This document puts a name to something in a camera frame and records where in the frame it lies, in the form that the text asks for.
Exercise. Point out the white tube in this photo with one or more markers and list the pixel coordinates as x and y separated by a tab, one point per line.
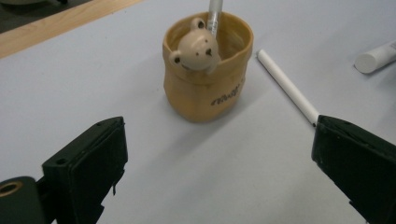
373	59

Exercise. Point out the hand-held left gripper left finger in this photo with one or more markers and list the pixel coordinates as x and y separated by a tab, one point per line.
84	174

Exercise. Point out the wooden table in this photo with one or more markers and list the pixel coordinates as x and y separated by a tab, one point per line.
46	28

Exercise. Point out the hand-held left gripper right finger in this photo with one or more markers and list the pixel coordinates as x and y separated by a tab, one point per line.
361	168

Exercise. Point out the silver pen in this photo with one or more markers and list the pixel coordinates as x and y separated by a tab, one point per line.
214	15

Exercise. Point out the brown bear pen holder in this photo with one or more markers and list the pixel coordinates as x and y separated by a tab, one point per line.
199	93

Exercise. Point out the white pen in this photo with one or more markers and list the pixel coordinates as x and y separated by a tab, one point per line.
288	85

